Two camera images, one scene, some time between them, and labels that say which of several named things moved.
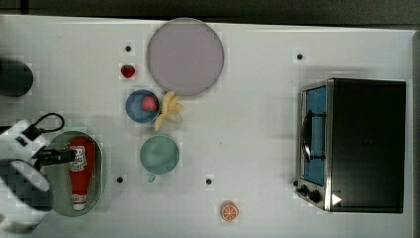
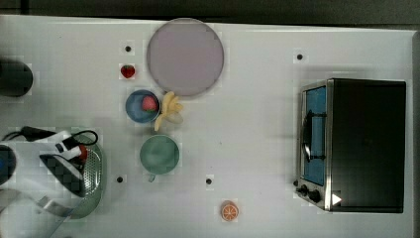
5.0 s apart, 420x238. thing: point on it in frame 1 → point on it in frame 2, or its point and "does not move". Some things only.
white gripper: (23, 141) → (66, 144)
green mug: (158, 155) does not move
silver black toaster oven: (352, 140) does not move
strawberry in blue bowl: (149, 104) does not move
